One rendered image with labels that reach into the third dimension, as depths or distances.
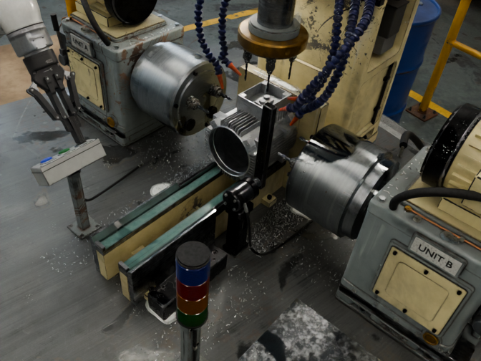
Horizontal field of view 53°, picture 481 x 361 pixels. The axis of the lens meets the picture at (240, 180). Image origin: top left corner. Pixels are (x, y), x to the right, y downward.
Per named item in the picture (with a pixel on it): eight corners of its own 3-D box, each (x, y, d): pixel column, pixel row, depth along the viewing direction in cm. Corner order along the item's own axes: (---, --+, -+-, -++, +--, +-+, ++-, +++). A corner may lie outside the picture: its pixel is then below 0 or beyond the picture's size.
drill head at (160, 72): (160, 80, 179) (158, 15, 162) (234, 122, 162) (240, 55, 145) (105, 105, 164) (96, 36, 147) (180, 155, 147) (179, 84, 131)
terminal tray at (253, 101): (261, 100, 145) (263, 79, 140) (289, 115, 140) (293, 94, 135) (234, 115, 138) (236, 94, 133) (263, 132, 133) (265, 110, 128)
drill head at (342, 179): (305, 164, 149) (321, 95, 132) (428, 235, 131) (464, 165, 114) (254, 204, 134) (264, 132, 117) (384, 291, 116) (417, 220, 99)
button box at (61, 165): (95, 155, 131) (86, 137, 129) (107, 155, 125) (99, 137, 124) (38, 185, 121) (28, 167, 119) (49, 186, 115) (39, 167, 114)
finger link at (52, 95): (49, 74, 116) (44, 76, 116) (69, 118, 120) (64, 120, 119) (43, 77, 119) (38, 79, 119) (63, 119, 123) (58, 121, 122)
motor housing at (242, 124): (246, 135, 157) (252, 84, 144) (293, 162, 148) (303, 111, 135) (203, 161, 145) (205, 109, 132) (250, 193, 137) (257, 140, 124)
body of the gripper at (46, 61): (26, 55, 111) (44, 93, 114) (58, 44, 116) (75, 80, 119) (15, 61, 117) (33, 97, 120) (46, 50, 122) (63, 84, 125)
